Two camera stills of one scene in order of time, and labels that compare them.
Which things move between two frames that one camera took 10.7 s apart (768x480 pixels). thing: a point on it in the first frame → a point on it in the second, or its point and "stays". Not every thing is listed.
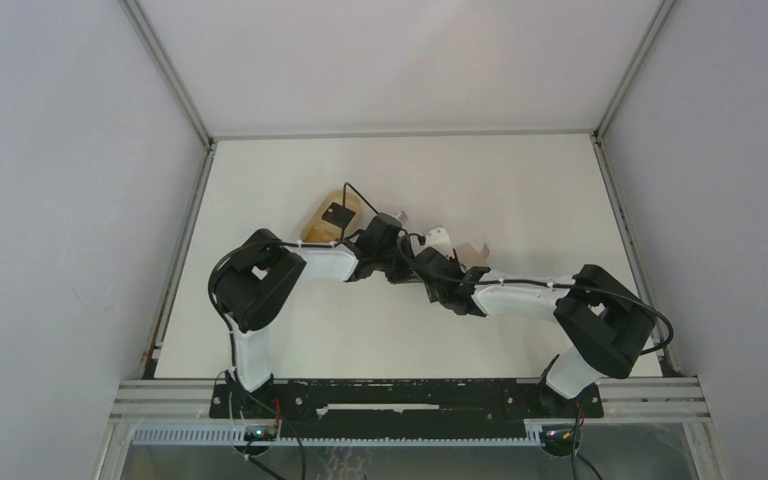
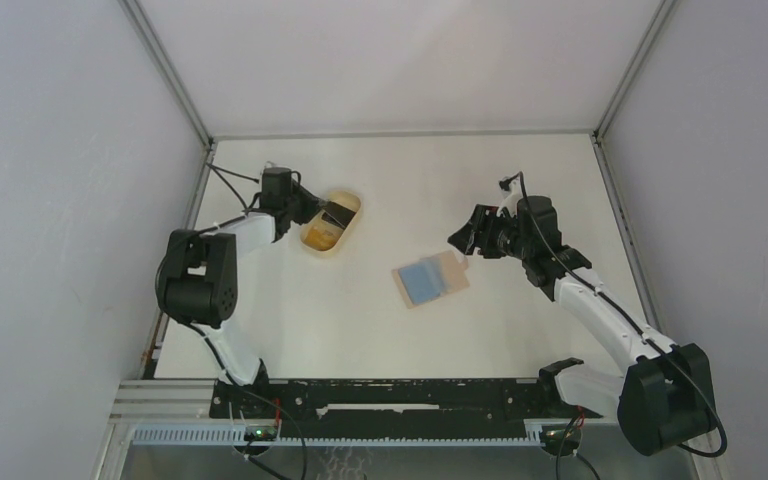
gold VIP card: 319,230 stays
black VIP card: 338,215 stays
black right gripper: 432,293 → 483,218
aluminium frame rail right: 600,132 stays
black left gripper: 402,275 → 312,203
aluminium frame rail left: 187,227 stays
